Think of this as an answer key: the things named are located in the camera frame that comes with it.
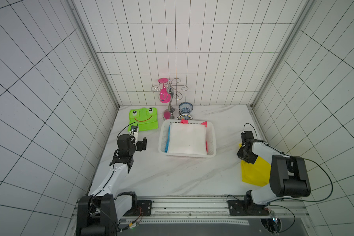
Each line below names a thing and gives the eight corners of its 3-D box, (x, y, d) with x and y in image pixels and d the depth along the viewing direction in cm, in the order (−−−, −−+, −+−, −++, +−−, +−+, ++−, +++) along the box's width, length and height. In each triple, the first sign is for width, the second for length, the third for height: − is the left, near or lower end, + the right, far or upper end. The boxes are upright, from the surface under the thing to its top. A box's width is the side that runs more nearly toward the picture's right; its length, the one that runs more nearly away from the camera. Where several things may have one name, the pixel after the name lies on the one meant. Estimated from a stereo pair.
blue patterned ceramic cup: (176, 120, 111) (176, 117, 108) (176, 117, 113) (176, 114, 110) (192, 120, 111) (192, 117, 108) (192, 117, 113) (192, 114, 110)
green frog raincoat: (127, 132, 105) (127, 130, 104) (130, 111, 119) (129, 109, 117) (158, 129, 107) (157, 127, 106) (157, 108, 121) (156, 106, 119)
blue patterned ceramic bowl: (185, 116, 113) (185, 113, 111) (176, 109, 119) (176, 105, 116) (195, 109, 118) (195, 106, 115) (186, 102, 123) (186, 99, 121)
